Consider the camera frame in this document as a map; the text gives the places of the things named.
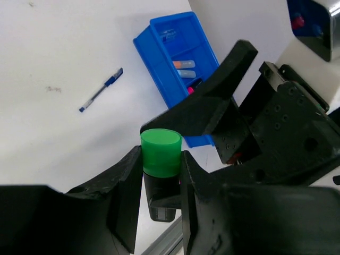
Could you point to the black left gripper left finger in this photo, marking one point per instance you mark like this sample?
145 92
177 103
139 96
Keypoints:
96 217

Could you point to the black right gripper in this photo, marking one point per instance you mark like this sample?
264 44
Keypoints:
280 134

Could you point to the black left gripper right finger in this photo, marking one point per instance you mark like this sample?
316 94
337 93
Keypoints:
223 215

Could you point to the pink-capped black highlighter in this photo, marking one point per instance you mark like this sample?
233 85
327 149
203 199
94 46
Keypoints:
193 86

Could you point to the green-capped black highlighter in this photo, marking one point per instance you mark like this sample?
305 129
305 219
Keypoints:
161 151

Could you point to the blue grip ballpoint pen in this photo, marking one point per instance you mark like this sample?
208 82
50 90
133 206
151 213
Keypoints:
106 84

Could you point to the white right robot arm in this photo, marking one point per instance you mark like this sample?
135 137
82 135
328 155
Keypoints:
322 77

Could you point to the blue compartment tray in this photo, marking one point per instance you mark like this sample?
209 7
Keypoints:
176 37

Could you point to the aluminium table edge rail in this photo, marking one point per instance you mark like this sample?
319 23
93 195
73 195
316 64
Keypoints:
169 242

